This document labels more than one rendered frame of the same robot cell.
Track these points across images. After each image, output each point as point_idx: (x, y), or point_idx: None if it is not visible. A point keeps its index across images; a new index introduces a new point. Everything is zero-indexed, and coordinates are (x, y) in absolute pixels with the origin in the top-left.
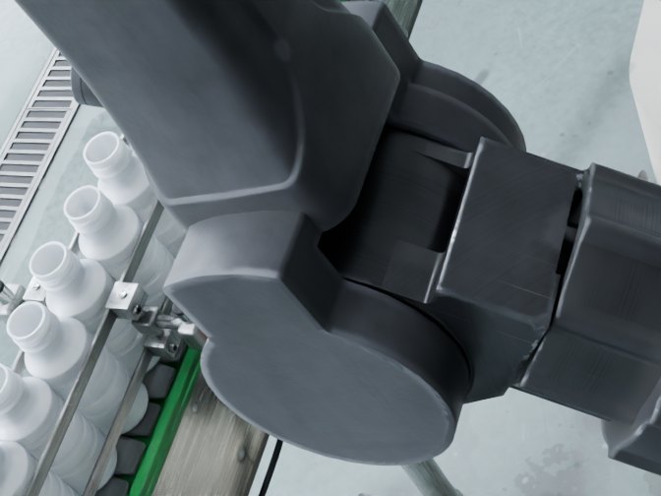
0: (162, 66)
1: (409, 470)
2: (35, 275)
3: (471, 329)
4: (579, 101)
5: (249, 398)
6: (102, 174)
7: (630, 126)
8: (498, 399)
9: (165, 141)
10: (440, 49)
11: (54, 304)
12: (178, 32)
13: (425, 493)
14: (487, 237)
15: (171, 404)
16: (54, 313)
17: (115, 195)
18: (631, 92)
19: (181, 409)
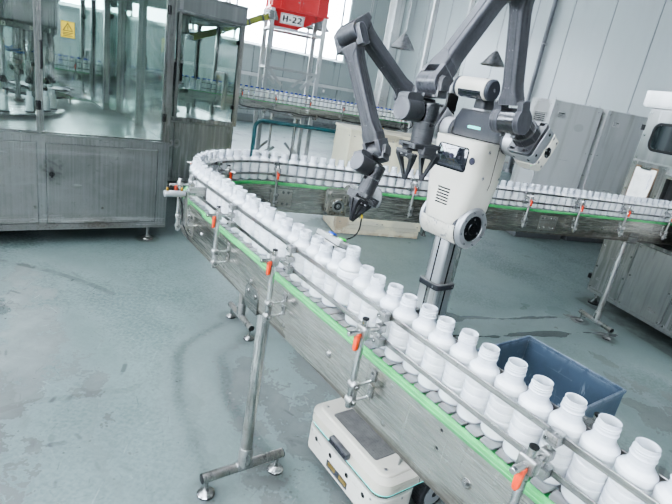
0: (521, 84)
1: (253, 417)
2: (307, 232)
3: None
4: (170, 364)
5: (519, 122)
6: (289, 225)
7: (193, 366)
8: (213, 442)
9: (518, 92)
10: (98, 362)
11: (306, 244)
12: (523, 81)
13: (250, 434)
14: None
15: None
16: (306, 247)
17: (290, 232)
18: (186, 358)
19: None
